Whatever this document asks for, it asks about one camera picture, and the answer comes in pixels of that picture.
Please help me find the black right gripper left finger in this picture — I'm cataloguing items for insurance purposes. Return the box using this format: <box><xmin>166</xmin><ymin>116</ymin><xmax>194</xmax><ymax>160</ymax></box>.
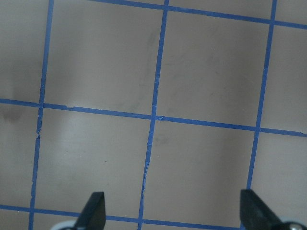
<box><xmin>72</xmin><ymin>192</ymin><xmax>106</xmax><ymax>230</ymax></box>

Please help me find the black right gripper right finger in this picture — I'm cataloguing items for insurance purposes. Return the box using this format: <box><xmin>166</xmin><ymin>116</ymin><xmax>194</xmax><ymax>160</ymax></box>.
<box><xmin>239</xmin><ymin>189</ymin><xmax>288</xmax><ymax>230</ymax></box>

